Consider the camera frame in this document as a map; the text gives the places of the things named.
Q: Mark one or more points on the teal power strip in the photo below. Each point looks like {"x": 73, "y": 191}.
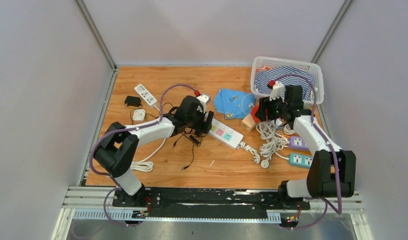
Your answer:
{"x": 300, "y": 160}

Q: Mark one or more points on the white plastic basket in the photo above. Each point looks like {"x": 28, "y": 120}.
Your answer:
{"x": 314, "y": 69}

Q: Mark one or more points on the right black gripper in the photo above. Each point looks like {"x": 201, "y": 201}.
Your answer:
{"x": 265, "y": 104}

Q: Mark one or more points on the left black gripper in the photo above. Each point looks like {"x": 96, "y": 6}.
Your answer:
{"x": 198, "y": 126}

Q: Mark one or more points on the wooden block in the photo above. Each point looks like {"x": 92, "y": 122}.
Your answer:
{"x": 248, "y": 123}

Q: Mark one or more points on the blue striped cloth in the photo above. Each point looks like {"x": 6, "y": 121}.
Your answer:
{"x": 292, "y": 76}

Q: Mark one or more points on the white back power strip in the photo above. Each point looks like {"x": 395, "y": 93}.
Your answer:
{"x": 232, "y": 138}

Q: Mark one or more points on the small black charger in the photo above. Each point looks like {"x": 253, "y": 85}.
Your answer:
{"x": 194, "y": 140}

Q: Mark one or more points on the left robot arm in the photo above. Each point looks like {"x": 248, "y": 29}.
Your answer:
{"x": 116, "y": 149}

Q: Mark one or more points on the purple power strip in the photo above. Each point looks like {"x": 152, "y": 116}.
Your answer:
{"x": 297, "y": 143}

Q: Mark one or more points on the white square plug adapter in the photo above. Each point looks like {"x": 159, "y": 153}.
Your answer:
{"x": 138, "y": 115}

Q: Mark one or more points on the black power adapter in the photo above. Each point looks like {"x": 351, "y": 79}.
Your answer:
{"x": 132, "y": 101}

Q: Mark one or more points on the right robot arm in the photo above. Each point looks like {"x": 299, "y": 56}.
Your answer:
{"x": 332, "y": 171}

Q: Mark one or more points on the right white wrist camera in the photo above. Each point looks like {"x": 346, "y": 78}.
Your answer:
{"x": 276, "y": 89}

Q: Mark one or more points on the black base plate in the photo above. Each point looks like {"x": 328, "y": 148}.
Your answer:
{"x": 214, "y": 205}

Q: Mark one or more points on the red cube socket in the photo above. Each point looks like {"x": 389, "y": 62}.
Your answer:
{"x": 253, "y": 114}

